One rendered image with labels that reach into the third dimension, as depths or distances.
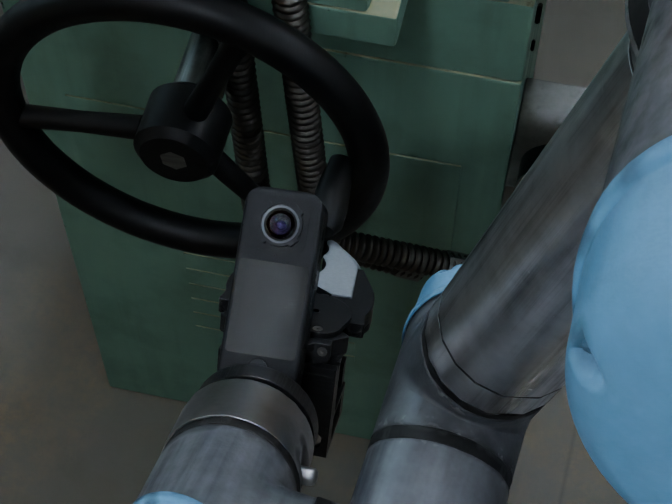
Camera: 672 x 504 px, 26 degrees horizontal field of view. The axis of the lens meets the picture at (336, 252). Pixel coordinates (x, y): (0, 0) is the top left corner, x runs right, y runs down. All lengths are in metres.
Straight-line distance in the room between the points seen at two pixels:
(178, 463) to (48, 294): 1.21
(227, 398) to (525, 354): 0.18
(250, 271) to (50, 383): 1.05
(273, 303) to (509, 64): 0.41
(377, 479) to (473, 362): 0.08
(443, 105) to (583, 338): 0.87
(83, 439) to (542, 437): 0.56
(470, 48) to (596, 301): 0.82
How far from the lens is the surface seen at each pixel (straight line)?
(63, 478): 1.79
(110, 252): 1.54
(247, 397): 0.76
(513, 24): 1.12
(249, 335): 0.81
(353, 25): 1.01
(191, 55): 1.03
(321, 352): 0.84
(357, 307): 0.88
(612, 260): 0.34
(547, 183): 0.58
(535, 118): 1.27
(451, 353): 0.69
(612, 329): 0.33
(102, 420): 1.81
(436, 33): 1.14
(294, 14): 0.99
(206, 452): 0.72
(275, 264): 0.81
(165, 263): 1.52
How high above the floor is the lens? 1.61
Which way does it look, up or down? 57 degrees down
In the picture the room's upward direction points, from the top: straight up
